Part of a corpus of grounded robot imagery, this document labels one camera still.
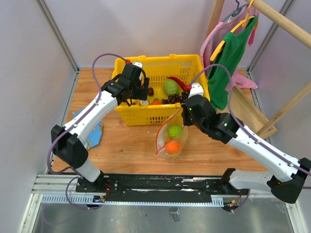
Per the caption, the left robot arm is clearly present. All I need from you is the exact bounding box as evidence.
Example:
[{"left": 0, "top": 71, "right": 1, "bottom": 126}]
[{"left": 51, "top": 62, "right": 149, "bottom": 192}]

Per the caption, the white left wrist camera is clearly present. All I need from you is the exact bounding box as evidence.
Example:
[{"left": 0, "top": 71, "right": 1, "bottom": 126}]
[{"left": 132, "top": 62, "right": 143, "bottom": 81}]

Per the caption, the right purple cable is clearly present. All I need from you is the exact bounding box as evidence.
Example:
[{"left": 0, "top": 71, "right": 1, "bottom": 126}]
[{"left": 186, "top": 63, "right": 311, "bottom": 214}]

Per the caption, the blue cloth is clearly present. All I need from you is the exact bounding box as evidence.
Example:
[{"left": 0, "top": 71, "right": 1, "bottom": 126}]
[{"left": 83, "top": 121, "right": 104, "bottom": 150}]

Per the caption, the white cable duct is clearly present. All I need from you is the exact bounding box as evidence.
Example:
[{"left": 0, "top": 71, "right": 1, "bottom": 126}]
[{"left": 40, "top": 195, "right": 224, "bottom": 207}]

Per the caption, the green cabbage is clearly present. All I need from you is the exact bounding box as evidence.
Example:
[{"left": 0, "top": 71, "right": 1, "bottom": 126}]
[{"left": 163, "top": 79, "right": 179, "bottom": 96}]

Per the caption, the grey hanger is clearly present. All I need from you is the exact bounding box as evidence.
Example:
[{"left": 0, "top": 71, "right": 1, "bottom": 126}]
[{"left": 222, "top": 0, "right": 248, "bottom": 22}]

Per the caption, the dark grape bunch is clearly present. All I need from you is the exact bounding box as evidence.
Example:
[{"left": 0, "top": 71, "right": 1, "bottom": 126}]
[{"left": 161, "top": 92, "right": 189, "bottom": 104}]

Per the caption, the yellow plastic basket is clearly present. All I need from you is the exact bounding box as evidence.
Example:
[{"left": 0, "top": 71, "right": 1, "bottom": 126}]
[{"left": 115, "top": 54, "right": 204, "bottom": 126}]

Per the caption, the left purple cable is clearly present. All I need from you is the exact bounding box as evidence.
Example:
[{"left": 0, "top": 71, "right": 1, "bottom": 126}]
[{"left": 46, "top": 53, "right": 131, "bottom": 211}]

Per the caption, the orange fruit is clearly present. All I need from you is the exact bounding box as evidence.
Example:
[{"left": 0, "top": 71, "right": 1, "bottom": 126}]
[{"left": 165, "top": 140, "right": 181, "bottom": 154}]

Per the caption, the orange in basket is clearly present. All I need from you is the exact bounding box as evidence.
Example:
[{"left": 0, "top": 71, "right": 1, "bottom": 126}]
[{"left": 151, "top": 100, "right": 162, "bottom": 105}]

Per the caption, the pink shirt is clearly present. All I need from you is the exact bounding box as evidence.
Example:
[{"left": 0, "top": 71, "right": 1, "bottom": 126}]
[{"left": 199, "top": 5, "right": 258, "bottom": 89}]

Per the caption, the green tank top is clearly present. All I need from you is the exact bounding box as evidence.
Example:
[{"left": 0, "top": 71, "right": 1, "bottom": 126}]
[{"left": 207, "top": 16, "right": 258, "bottom": 110}]

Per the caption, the clear zip top bag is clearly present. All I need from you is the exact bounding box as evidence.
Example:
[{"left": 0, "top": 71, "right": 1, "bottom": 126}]
[{"left": 155, "top": 108, "right": 189, "bottom": 160}]

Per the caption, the dark red fig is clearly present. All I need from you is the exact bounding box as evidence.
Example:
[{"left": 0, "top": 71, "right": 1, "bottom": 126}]
[{"left": 148, "top": 87, "right": 154, "bottom": 96}]

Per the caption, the wooden clothes rack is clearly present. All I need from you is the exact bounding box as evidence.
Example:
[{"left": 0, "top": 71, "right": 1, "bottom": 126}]
[{"left": 205, "top": 0, "right": 311, "bottom": 152}]

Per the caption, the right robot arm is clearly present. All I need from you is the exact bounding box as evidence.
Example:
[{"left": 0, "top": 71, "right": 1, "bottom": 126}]
[{"left": 182, "top": 95, "right": 311, "bottom": 204}]

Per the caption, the green sugar apple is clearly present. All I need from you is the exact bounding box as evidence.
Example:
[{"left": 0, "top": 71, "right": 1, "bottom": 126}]
[{"left": 168, "top": 125, "right": 183, "bottom": 139}]

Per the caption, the yellow hanger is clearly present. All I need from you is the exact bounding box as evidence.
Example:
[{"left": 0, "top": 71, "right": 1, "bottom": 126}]
[{"left": 210, "top": 0, "right": 255, "bottom": 62}]

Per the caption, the red chili pepper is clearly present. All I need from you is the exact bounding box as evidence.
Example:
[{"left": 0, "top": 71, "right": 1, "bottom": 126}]
[{"left": 167, "top": 76, "right": 191, "bottom": 92}]

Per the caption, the purple cable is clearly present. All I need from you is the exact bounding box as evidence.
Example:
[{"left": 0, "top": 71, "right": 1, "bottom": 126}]
[
  {"left": 46, "top": 53, "right": 131, "bottom": 211},
  {"left": 186, "top": 63, "right": 311, "bottom": 214}
]

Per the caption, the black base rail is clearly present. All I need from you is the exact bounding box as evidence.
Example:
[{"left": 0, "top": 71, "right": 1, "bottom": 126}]
[{"left": 75, "top": 173, "right": 247, "bottom": 204}]

